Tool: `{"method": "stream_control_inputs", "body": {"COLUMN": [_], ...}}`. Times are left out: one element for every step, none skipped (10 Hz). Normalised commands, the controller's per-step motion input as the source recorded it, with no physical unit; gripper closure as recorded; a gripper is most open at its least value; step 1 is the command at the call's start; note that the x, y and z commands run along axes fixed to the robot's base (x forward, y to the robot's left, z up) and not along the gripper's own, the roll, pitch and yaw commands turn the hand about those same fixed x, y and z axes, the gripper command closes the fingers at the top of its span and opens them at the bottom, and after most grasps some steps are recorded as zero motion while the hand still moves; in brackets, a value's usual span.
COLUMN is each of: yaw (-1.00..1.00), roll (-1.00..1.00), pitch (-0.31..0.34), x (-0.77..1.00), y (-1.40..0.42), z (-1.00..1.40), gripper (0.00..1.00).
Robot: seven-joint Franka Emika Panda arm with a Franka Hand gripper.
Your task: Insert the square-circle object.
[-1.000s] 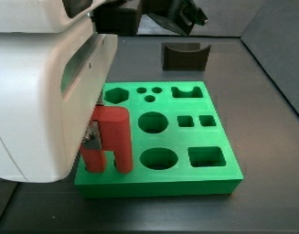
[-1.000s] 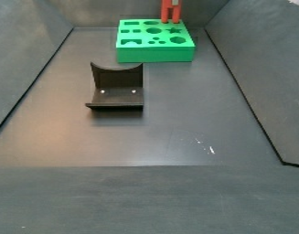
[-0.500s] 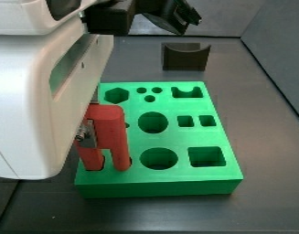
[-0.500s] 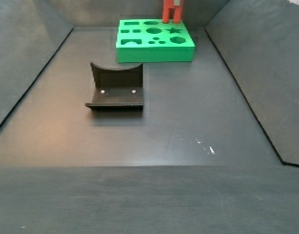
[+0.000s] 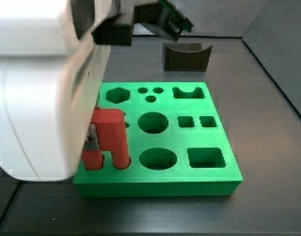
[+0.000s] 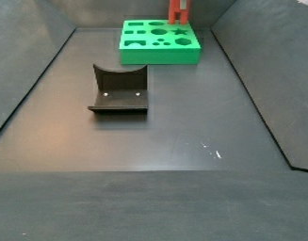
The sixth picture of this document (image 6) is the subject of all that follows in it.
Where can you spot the red square-circle peg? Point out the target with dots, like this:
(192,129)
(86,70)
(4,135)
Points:
(178,11)

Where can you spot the black curved holder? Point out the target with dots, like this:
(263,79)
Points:
(122,90)

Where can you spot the green shape sorter block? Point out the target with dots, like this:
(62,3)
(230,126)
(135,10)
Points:
(155,42)

